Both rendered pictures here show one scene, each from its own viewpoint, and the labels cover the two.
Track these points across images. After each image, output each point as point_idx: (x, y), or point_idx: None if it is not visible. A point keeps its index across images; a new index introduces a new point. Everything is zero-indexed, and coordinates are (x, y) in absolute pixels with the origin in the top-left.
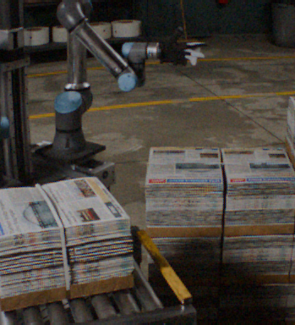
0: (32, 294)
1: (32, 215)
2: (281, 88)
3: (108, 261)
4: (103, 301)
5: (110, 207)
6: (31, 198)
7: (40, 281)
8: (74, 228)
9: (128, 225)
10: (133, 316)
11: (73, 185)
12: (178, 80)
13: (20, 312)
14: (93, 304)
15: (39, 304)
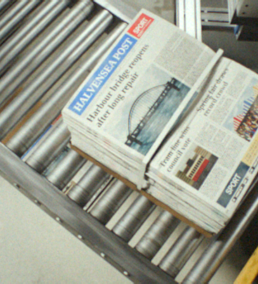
0: (101, 165)
1: (146, 108)
2: None
3: (191, 211)
4: (162, 227)
5: (234, 178)
6: (184, 72)
7: (112, 163)
8: (160, 174)
9: (225, 219)
10: (158, 274)
11: (252, 93)
12: None
13: (237, 56)
14: (159, 213)
15: None
